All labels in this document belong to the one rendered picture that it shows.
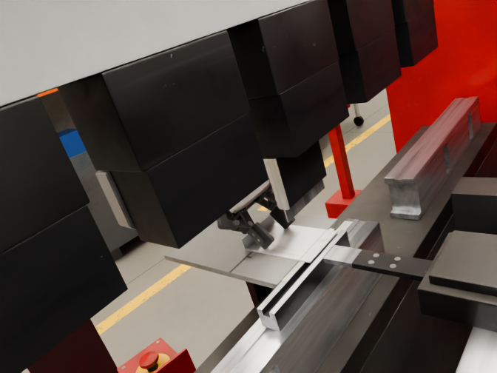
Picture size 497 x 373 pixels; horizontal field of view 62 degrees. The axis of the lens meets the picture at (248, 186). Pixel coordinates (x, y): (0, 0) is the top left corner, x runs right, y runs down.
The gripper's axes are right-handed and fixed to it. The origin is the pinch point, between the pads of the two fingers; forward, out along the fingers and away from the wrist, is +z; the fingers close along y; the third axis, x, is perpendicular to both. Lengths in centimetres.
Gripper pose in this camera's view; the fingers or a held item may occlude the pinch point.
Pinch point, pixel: (273, 226)
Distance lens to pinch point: 69.1
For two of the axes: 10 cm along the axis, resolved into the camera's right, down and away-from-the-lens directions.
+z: 7.0, 7.0, -1.5
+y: 6.0, -4.7, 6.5
